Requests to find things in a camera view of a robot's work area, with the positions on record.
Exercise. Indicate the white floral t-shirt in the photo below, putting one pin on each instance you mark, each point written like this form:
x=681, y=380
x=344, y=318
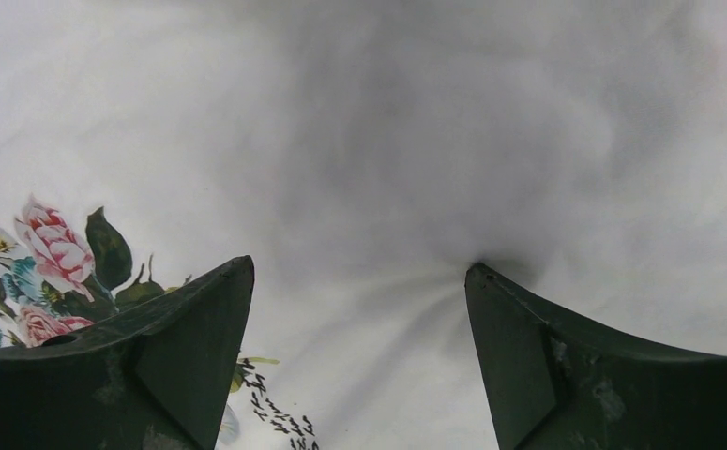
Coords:
x=365, y=154

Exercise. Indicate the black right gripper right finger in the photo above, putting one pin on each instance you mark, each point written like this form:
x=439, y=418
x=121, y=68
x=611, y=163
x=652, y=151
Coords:
x=555, y=379

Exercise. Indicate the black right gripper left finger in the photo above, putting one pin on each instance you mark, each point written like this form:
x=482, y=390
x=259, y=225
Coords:
x=156, y=376

